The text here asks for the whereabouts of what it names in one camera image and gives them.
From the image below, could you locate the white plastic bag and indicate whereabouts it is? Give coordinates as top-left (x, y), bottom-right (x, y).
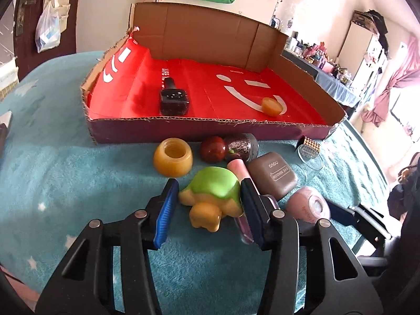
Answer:
top-left (34, 2), bottom-right (61, 54)

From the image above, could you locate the white cabinet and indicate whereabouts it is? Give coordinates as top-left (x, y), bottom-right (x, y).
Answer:
top-left (336, 20), bottom-right (388, 89)

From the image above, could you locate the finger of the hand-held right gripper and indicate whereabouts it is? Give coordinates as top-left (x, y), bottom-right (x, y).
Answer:
top-left (325, 198), bottom-right (392, 240)

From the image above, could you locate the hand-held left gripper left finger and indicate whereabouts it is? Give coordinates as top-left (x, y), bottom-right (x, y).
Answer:
top-left (34, 178), bottom-right (179, 315)

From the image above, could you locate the clear glass cup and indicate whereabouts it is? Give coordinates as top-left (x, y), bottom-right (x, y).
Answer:
top-left (296, 144), bottom-right (324, 184)

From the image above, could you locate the teal star blanket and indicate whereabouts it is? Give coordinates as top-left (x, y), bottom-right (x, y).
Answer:
top-left (0, 51), bottom-right (394, 315)

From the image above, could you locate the dark glitter nail polish bottle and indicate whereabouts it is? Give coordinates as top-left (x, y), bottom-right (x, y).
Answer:
top-left (225, 133), bottom-right (260, 162)

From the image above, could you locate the black nail polish bottle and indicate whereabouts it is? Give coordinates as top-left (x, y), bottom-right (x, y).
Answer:
top-left (159, 77), bottom-right (191, 117)

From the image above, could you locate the pink cap nail polish bottle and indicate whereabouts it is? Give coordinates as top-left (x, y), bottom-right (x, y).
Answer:
top-left (227, 159), bottom-right (279, 245)

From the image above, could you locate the green turtle toy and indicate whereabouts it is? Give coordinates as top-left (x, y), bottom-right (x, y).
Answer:
top-left (178, 167), bottom-right (243, 233)

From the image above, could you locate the pink hanging cloth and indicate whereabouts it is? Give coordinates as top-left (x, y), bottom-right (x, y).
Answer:
top-left (361, 34), bottom-right (420, 127)

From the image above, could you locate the dark red round bottle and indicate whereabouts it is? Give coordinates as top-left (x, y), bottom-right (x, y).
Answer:
top-left (201, 136), bottom-right (228, 163)

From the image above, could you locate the table with dark cloth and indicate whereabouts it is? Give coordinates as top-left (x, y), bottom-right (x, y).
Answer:
top-left (282, 48), bottom-right (361, 107)

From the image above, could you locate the gold studded cylinder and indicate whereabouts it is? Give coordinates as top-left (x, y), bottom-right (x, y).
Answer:
top-left (297, 137), bottom-right (320, 153)

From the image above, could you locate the cardboard box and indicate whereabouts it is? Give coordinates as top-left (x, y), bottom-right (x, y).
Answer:
top-left (80, 3), bottom-right (348, 145)

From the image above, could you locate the pink round jar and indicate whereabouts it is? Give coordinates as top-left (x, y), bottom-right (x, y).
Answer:
top-left (285, 186), bottom-right (329, 224)

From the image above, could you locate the metal door handle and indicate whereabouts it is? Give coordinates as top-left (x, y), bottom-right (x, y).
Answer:
top-left (16, 0), bottom-right (36, 36)

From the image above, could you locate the row of cosmetic bottles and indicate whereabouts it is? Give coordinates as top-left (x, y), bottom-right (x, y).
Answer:
top-left (285, 31), bottom-right (355, 82)

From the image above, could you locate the dark handbag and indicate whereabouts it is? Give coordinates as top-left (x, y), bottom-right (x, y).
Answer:
top-left (387, 153), bottom-right (420, 220)

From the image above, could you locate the white grid tile panel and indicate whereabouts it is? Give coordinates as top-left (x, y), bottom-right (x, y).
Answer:
top-left (0, 57), bottom-right (18, 101)

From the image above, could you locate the red paper bag liner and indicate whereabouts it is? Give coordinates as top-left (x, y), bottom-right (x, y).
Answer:
top-left (93, 36), bottom-right (335, 127)

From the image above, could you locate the brown eye shadow case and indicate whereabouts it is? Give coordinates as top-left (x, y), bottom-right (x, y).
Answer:
top-left (246, 152), bottom-right (298, 201)

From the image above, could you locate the dark brown door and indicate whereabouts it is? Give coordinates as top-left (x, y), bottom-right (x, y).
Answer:
top-left (13, 0), bottom-right (82, 82)

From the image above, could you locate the amber round lid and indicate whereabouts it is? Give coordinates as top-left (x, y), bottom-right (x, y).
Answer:
top-left (261, 97), bottom-right (284, 117)

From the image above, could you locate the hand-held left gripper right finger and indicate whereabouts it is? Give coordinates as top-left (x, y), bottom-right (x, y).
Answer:
top-left (239, 180), bottom-right (384, 315)

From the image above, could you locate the amber round jar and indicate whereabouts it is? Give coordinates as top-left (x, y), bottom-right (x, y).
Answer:
top-left (154, 138), bottom-right (194, 176)

